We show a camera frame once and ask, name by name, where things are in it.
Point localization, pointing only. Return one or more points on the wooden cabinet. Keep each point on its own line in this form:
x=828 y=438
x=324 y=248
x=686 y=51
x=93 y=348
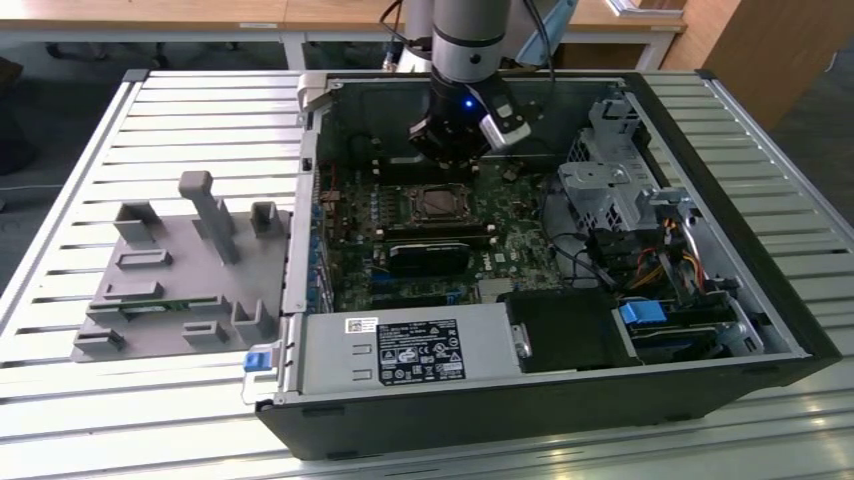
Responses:
x=767 y=50

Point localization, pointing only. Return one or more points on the blue case latch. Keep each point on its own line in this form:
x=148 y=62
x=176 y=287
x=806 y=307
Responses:
x=256 y=362

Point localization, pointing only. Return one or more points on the silver drive cage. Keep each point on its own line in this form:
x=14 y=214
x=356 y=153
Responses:
x=589 y=175

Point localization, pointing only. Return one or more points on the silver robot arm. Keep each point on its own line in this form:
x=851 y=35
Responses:
x=467 y=45

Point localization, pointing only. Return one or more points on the grey parts rack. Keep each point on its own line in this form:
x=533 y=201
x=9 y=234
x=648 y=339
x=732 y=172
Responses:
x=173 y=280

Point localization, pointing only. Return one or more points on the green RAM stick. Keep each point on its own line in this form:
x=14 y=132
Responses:
x=173 y=304

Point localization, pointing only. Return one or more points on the green motherboard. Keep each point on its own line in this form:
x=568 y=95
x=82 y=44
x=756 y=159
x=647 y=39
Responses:
x=527 y=240

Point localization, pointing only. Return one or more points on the black plastic shroud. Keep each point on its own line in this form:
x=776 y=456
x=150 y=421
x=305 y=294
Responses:
x=567 y=330

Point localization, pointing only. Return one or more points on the pale blue teach pendant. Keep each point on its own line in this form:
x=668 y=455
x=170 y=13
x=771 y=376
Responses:
x=533 y=52

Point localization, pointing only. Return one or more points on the blue disk carrier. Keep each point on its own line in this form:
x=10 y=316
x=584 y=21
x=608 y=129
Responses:
x=641 y=315

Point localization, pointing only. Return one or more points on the wooden desk white frame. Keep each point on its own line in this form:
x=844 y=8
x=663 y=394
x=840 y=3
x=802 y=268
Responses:
x=320 y=12
x=133 y=10

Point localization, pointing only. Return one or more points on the stack of white papers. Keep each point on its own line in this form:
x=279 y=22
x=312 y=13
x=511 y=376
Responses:
x=640 y=7

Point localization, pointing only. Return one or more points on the black PC case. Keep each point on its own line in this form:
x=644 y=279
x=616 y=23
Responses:
x=467 y=430

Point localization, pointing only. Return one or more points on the CPU socket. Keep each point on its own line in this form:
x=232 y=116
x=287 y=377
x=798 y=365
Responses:
x=445 y=222

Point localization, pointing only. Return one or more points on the black graphics card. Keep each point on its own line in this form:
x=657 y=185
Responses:
x=427 y=260

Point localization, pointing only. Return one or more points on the silver power supply unit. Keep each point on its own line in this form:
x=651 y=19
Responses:
x=327 y=360

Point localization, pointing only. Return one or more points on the silver chipset heatsink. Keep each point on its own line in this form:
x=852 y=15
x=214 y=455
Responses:
x=496 y=290

